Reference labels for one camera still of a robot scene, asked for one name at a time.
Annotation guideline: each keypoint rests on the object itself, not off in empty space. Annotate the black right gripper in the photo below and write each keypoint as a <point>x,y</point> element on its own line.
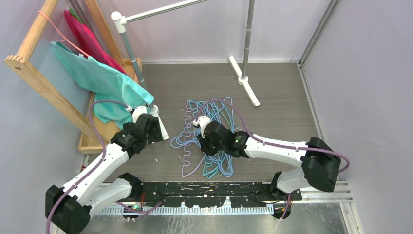
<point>204,147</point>

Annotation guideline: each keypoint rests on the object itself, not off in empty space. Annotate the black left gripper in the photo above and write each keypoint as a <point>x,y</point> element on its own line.
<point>155,136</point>

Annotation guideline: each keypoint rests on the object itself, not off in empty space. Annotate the light blue wire hanger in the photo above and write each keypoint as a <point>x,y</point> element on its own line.
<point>203,111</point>
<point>177,142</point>
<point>221,163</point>

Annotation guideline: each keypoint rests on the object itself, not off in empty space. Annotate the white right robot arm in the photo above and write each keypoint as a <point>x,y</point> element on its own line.
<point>315,164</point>

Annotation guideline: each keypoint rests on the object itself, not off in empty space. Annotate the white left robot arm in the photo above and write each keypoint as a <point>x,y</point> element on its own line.
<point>71,206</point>

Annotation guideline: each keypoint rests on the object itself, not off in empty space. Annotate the teal wavy plastic hanger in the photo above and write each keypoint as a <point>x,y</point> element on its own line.
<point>217,165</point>

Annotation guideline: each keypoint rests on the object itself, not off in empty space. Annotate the purple wavy plastic hanger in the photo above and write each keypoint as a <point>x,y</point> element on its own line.
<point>188,140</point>

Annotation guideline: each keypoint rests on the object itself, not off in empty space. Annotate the teal cloth garment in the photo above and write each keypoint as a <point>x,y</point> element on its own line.
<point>107,83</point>

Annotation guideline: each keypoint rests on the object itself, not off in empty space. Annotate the magenta cloth garment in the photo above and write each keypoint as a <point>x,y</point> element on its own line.
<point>88,42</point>

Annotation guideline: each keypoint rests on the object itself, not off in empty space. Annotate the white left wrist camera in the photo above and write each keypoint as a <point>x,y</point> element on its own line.
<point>136,112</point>

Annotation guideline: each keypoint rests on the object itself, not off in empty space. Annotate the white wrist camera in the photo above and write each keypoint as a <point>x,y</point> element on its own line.
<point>201,121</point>
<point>136,112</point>

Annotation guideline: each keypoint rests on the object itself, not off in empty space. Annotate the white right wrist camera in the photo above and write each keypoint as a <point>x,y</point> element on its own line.
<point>201,121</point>

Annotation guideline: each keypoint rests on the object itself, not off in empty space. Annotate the wooden clothes rack frame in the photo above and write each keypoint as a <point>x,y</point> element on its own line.
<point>20,64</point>

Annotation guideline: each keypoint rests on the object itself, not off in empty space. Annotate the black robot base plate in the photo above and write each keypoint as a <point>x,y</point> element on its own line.
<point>211,198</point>

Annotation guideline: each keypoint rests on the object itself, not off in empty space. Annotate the metal hanger rail stand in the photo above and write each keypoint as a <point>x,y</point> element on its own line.
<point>193,30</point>

